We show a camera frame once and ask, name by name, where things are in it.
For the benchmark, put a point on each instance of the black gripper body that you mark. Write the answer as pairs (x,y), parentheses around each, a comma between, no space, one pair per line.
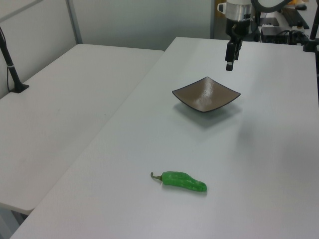
(239,27)

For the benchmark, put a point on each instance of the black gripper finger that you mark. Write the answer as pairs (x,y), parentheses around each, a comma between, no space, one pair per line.
(237,49)
(229,54)

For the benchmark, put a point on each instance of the green chili pepper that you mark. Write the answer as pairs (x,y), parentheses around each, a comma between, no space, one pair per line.
(182,180)

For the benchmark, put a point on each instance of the square brown ceramic plate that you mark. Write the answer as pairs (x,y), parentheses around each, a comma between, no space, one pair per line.
(199,97)

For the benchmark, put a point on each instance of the black equipment box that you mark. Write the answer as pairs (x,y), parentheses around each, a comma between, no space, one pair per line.
(271,34)

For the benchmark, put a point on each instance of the black keyboard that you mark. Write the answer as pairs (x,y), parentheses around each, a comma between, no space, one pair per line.
(292,16)

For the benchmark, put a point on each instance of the black clamp stand pole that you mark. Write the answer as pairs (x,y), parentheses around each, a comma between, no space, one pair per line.
(312,37)

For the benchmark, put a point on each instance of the white side table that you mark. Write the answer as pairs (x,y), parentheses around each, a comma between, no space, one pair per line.
(62,99)

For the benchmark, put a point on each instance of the grey aluminium partition post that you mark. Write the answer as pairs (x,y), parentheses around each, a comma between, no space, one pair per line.
(74,22)
(212,20)

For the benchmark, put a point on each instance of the black camera stand pole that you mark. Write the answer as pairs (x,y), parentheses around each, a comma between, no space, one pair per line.
(12,72)

